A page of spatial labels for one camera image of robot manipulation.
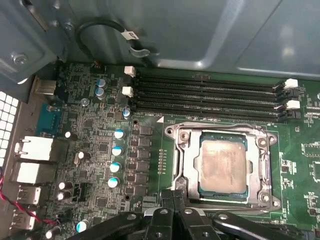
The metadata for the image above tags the thin wire locking lever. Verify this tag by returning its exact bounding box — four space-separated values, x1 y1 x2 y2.
172 121 270 133

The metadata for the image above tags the black looped cable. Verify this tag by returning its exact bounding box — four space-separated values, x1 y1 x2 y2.
74 19 151 66

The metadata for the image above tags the red and black wire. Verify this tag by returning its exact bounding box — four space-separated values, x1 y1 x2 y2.
0 173 60 226

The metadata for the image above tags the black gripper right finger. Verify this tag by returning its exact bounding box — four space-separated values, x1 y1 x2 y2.
174 189 308 240

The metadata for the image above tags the RAM slot with black clips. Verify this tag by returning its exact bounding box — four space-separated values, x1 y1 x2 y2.
131 83 303 100
129 104 303 123
219 217 317 240

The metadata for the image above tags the small silver metal port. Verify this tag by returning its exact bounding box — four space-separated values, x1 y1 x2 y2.
34 79 58 96

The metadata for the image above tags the CPU with silver top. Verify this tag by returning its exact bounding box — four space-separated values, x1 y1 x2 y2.
198 131 250 201

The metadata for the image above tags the RAM slot with white clips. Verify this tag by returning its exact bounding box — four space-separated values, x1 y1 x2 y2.
123 65 300 91
122 86 301 111

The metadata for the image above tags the clear plastic cable clip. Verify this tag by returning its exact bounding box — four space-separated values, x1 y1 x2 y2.
128 46 151 59

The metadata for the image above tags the green motherboard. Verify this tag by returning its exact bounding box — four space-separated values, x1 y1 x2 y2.
29 61 320 240

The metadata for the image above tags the black PC case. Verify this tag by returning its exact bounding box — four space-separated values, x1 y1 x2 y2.
0 0 320 240

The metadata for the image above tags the metal socket cover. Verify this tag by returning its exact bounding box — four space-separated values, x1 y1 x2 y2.
174 124 272 203

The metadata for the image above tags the silver USB port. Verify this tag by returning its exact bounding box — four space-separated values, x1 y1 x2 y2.
11 211 36 231
16 185 43 206

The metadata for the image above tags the CPU socket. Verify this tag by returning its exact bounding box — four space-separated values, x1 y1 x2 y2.
164 121 282 213

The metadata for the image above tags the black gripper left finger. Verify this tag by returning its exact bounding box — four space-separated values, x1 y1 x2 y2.
86 189 175 240

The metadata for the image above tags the silver metal port housing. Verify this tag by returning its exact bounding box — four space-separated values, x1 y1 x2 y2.
10 161 58 185
14 136 55 161

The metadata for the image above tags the black fan connector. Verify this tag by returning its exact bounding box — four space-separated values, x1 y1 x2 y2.
90 60 106 74

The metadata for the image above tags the blue video port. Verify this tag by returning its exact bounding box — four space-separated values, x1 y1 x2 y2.
35 102 63 138

